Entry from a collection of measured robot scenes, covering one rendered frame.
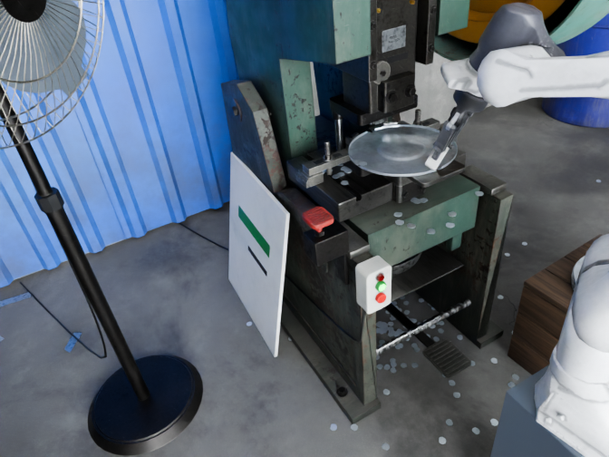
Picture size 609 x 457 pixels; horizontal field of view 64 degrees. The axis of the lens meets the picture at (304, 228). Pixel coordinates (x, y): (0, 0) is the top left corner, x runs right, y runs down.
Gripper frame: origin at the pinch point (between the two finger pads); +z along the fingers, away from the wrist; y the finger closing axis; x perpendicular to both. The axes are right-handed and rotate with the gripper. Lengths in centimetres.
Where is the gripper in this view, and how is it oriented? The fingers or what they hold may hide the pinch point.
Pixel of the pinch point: (436, 156)
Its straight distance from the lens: 125.3
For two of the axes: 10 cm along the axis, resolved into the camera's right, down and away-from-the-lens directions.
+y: 6.2, -5.2, 5.9
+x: -7.6, -6.0, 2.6
